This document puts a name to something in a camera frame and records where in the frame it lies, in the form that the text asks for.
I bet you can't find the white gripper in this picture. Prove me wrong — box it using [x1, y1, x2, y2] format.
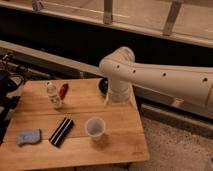
[104, 79, 138, 110]

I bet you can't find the blue sponge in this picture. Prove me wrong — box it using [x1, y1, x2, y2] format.
[17, 129, 41, 146]

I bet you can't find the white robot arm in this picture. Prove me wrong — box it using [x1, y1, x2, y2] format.
[99, 47, 213, 111]

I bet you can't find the black equipment at left edge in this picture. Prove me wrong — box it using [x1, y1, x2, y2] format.
[0, 53, 25, 145]

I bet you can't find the red brown small object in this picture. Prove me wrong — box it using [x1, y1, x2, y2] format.
[59, 83, 69, 100]

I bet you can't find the small white plastic bottle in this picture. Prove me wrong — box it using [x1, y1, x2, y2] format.
[46, 81, 62, 109]

